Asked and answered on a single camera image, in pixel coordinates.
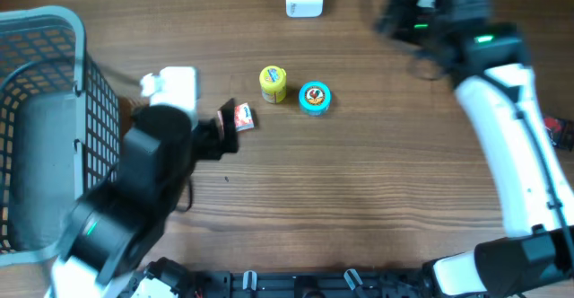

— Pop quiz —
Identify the red snack box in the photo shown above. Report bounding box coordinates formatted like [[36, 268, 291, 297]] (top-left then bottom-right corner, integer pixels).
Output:
[[216, 102, 255, 132]]

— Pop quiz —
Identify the yellow cylindrical container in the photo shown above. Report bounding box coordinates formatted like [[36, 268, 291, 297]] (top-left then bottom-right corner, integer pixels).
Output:
[[259, 66, 287, 104]]

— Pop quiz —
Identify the teal tin can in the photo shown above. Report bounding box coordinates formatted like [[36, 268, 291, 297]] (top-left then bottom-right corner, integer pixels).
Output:
[[298, 81, 332, 117]]

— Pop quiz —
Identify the red silver foil packet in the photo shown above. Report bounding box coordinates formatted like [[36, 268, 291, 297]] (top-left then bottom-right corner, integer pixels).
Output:
[[543, 115, 573, 152]]

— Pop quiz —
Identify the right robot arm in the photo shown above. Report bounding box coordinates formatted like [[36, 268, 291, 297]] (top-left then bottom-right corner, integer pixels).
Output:
[[376, 0, 573, 297]]

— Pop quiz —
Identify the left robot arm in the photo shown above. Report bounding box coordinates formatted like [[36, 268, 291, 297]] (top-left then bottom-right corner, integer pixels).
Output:
[[46, 99, 239, 297]]

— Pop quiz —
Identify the grey plastic shopping basket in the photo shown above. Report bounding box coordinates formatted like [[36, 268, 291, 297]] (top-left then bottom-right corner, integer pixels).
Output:
[[1, 6, 120, 267]]

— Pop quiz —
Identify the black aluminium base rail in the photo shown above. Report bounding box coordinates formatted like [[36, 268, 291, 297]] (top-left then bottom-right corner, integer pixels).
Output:
[[129, 268, 449, 298]]

